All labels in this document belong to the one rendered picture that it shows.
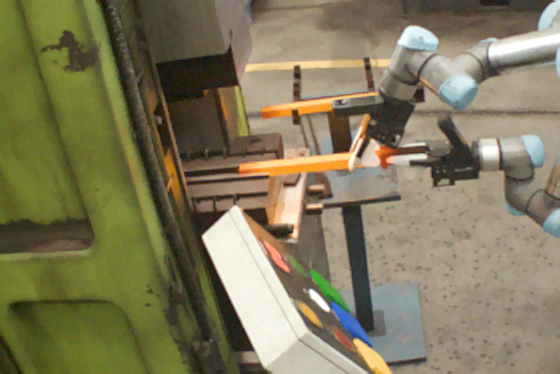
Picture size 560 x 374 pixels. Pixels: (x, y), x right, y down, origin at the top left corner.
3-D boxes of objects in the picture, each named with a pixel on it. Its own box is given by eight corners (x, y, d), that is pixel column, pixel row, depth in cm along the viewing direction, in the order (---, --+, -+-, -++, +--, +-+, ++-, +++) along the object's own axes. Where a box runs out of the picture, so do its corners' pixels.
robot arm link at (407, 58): (429, 46, 145) (399, 23, 149) (408, 89, 151) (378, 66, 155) (449, 44, 151) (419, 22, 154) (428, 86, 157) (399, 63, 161)
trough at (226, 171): (272, 166, 176) (271, 161, 175) (270, 179, 171) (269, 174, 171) (106, 181, 183) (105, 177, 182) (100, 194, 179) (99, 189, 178)
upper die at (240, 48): (253, 46, 164) (246, 7, 159) (239, 86, 148) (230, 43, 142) (82, 71, 171) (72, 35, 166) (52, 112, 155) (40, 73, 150)
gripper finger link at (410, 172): (389, 185, 168) (430, 180, 166) (387, 162, 164) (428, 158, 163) (388, 177, 170) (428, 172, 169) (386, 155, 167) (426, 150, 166)
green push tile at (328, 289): (335, 287, 139) (312, 268, 135) (351, 311, 133) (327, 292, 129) (328, 294, 139) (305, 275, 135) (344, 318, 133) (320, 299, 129)
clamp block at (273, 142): (285, 153, 193) (281, 131, 190) (281, 172, 187) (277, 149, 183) (238, 157, 196) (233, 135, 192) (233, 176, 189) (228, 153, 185)
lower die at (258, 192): (280, 180, 184) (274, 149, 179) (270, 231, 167) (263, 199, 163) (119, 194, 191) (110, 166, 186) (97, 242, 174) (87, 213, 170)
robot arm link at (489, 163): (498, 149, 159) (493, 130, 166) (479, 150, 160) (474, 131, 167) (499, 177, 163) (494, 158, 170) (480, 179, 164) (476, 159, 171)
